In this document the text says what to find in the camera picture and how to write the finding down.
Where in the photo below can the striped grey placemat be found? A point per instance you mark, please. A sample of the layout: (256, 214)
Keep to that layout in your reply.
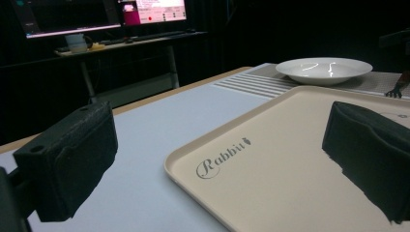
(257, 83)

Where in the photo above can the beige plastic tray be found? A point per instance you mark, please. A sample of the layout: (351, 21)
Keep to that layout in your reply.
(290, 167)

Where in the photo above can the background desk with metal legs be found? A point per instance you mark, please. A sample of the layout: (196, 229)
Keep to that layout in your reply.
(129, 48)

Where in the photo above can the black keyboard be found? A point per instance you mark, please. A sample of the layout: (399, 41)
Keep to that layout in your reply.
(145, 37)

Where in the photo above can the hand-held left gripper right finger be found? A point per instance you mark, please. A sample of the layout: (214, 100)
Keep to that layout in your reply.
(370, 154)

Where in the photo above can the white shallow plate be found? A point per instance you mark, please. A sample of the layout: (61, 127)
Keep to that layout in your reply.
(323, 70)

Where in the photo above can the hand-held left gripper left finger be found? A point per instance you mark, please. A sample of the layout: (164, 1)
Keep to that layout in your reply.
(64, 161)

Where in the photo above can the monitor with pink window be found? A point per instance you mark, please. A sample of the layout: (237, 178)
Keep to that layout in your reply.
(154, 11)

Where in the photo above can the dark computer monitor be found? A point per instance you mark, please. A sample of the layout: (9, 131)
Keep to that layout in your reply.
(64, 16)

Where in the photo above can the white cup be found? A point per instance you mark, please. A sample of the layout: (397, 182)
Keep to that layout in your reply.
(76, 42)

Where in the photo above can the dark fork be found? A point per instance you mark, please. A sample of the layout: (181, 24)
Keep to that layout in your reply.
(399, 87)

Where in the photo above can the yellow object on desk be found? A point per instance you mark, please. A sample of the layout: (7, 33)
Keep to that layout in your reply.
(96, 46)

